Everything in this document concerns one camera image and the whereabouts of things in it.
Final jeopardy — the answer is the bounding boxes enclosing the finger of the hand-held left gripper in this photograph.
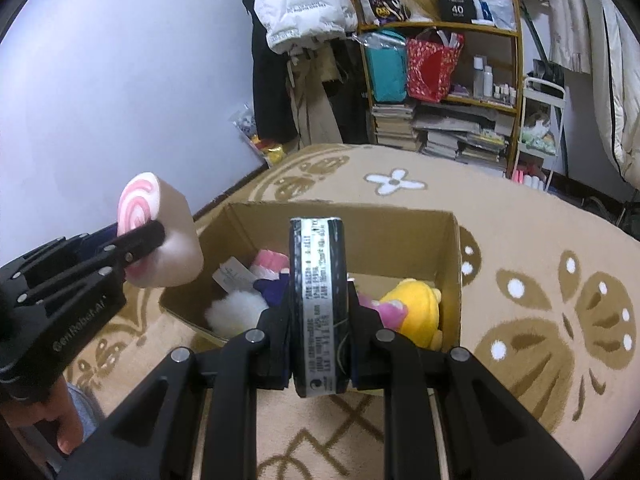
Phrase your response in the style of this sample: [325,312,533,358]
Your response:
[15,221,166,316]
[0,225,120,281]

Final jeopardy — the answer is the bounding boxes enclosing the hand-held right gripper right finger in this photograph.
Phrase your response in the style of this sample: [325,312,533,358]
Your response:
[345,280,586,480]

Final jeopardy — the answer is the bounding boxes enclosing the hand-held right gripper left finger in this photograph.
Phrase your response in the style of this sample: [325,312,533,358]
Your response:
[62,280,293,480]

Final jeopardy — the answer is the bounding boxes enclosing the pink swirl roll plush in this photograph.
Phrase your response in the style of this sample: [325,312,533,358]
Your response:
[116,172,205,288]

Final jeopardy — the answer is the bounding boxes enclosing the white fluffy plush toy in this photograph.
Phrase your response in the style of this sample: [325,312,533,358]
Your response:
[204,260,271,338]

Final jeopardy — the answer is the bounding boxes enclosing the purple plush doll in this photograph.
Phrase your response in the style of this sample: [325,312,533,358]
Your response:
[252,272,291,311]

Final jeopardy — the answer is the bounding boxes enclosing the cardboard box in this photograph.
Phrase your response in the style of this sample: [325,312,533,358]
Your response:
[159,201,462,356]

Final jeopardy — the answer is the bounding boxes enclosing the person's left hand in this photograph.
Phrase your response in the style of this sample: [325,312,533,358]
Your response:
[2,379,86,456]

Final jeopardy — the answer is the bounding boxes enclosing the yellow plush toy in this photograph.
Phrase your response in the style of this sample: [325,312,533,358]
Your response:
[379,278,443,351]

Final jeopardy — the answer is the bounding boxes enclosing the person's blue jeans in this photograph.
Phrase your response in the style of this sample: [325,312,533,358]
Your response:
[65,382,108,433]

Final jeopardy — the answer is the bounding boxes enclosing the clear plastic bag of toys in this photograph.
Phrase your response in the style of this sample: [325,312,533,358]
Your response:
[231,105,286,166]

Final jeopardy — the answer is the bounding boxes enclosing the black hanging coat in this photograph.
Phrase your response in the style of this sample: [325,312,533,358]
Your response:
[245,0,301,143]

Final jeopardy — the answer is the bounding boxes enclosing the beige patterned rug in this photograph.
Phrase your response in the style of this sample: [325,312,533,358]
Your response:
[65,142,640,480]

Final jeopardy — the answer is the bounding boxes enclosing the beige hanging coats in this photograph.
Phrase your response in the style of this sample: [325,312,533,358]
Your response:
[285,45,346,150]

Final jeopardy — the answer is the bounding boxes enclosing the stack of books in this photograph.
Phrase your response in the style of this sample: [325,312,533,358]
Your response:
[372,104,418,151]

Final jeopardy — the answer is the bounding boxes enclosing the stack of magazines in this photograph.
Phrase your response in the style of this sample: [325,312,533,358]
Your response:
[412,102,513,166]

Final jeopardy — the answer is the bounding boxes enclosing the teal bag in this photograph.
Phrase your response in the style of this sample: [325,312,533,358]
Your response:
[364,30,408,103]

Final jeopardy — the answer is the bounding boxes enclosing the white trolley cart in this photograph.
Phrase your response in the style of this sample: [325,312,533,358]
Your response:
[510,76,568,193]

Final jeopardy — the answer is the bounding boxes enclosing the red patterned bag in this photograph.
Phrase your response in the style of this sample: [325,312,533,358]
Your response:
[405,27,465,103]

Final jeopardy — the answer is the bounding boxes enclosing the row of small bottles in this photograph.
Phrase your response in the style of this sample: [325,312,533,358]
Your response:
[492,82,518,106]

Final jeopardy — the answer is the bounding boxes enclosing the white puffer jacket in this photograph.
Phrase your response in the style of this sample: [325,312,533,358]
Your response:
[254,0,360,53]

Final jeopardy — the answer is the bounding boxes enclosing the white bottles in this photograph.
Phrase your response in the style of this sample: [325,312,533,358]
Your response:
[472,55,496,101]

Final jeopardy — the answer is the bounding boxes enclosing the black gift box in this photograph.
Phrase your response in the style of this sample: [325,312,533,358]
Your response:
[437,0,473,25]

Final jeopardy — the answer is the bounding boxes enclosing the white plastic bags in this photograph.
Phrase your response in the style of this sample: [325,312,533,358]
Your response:
[470,0,516,31]

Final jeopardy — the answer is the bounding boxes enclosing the white hanging garments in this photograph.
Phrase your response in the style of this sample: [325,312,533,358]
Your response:
[500,0,640,191]

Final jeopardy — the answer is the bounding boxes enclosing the yellow frame shelf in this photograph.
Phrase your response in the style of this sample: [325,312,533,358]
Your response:
[350,0,523,178]

